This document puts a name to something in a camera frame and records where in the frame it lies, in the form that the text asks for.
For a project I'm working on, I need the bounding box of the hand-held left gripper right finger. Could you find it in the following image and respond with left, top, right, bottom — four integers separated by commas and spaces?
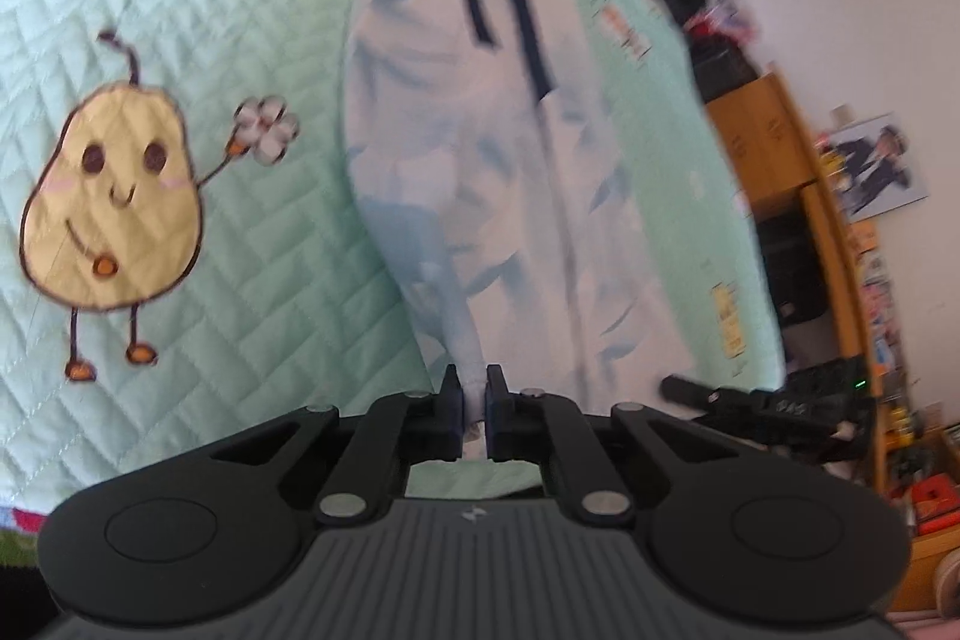
484, 364, 743, 528

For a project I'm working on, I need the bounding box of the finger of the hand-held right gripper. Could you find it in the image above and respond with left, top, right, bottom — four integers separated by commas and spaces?
660, 374, 775, 420

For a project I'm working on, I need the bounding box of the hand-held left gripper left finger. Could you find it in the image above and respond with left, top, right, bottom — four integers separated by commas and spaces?
214, 364, 463, 528

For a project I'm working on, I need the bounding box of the white shirt with navy trim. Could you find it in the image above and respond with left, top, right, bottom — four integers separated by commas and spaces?
341, 0, 758, 462

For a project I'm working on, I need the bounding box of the row of books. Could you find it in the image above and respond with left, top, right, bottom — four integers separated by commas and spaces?
847, 220, 910, 387

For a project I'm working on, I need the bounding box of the green quilted bee blanket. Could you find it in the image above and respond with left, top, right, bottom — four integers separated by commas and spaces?
0, 0, 788, 513

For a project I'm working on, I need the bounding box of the wooden desk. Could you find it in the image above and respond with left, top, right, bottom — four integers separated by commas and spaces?
705, 74, 890, 500

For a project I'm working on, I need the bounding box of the portrait poster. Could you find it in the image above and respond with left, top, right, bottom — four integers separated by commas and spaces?
817, 111, 931, 226

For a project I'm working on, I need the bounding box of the black bag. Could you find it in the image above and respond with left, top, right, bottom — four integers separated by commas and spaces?
686, 36, 760, 106

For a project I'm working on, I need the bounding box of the colourful fleece blanket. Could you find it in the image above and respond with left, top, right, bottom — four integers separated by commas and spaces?
0, 503, 55, 570

